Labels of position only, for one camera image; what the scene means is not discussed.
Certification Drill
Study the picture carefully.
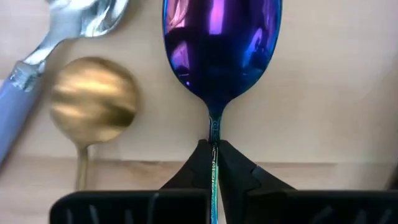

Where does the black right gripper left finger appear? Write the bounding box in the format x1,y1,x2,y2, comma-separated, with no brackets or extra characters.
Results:
49,139,213,224

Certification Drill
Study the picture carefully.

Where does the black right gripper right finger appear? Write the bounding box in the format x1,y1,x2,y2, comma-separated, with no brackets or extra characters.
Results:
217,139,398,224

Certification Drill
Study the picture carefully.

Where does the gold spoon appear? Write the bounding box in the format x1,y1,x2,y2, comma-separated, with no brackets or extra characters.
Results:
49,56,139,192

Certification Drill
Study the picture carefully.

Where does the iridescent blue purple spoon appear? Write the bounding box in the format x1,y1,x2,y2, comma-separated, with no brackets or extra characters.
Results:
162,0,283,224

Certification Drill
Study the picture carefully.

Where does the silver spoon lavender handle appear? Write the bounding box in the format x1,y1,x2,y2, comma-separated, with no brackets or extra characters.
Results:
0,0,130,166

